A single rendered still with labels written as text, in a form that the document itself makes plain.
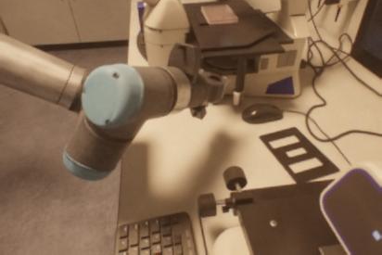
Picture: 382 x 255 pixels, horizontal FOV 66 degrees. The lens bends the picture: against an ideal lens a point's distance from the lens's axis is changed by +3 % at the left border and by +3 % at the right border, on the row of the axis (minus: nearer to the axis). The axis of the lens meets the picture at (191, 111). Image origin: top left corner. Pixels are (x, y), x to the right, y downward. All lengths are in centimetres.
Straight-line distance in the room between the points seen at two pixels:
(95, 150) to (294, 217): 32
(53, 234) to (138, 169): 96
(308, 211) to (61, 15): 281
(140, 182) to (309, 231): 35
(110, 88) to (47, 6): 267
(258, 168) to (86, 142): 38
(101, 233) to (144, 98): 115
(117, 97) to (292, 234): 32
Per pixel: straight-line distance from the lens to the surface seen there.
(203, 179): 64
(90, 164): 50
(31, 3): 309
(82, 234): 154
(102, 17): 299
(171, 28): 76
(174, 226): 56
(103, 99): 42
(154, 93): 43
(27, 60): 59
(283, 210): 49
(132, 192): 64
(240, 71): 78
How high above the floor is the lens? 125
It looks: 37 degrees down
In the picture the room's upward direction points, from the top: 1 degrees counter-clockwise
